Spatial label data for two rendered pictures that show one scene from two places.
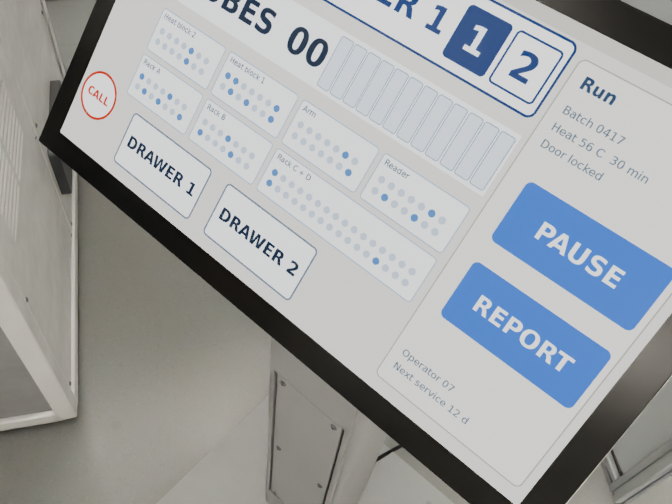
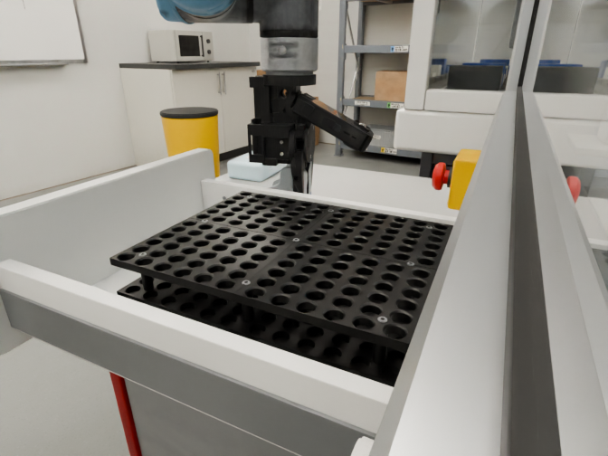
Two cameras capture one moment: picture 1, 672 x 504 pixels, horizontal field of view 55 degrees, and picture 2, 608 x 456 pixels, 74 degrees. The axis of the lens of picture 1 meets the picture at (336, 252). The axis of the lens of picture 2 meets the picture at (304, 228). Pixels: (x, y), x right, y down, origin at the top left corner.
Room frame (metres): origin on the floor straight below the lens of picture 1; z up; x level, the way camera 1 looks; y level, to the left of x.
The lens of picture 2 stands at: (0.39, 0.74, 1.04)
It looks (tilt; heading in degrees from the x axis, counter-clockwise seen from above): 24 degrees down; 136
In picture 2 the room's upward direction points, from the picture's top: straight up
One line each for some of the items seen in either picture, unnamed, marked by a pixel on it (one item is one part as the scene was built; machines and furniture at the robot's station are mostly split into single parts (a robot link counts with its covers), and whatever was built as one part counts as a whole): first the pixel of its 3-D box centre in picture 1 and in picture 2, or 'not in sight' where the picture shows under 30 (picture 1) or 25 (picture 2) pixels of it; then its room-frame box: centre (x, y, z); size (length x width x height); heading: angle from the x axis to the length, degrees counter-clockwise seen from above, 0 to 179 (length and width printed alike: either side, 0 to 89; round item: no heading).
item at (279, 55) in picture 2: not in sight; (289, 57); (-0.04, 1.12, 1.03); 0.08 x 0.08 x 0.05
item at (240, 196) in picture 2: not in sight; (196, 222); (0.08, 0.90, 0.90); 0.18 x 0.02 x 0.01; 110
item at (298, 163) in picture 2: not in sight; (299, 167); (-0.01, 1.11, 0.89); 0.05 x 0.02 x 0.09; 125
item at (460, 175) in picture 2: not in sight; (468, 179); (0.15, 1.28, 0.88); 0.07 x 0.05 x 0.07; 110
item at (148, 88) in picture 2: not in sight; (197, 98); (-3.41, 2.91, 0.61); 1.15 x 0.72 x 1.22; 105
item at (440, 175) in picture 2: not in sight; (443, 176); (0.12, 1.27, 0.88); 0.04 x 0.03 x 0.04; 110
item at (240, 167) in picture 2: not in sight; (259, 164); (-0.40, 1.34, 0.78); 0.15 x 0.10 x 0.04; 113
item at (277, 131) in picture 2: not in sight; (284, 120); (-0.04, 1.12, 0.95); 0.09 x 0.08 x 0.12; 35
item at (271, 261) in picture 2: not in sight; (296, 273); (0.17, 0.94, 0.87); 0.22 x 0.18 x 0.06; 20
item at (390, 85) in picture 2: not in sight; (399, 86); (-2.02, 4.37, 0.72); 0.41 x 0.32 x 0.28; 15
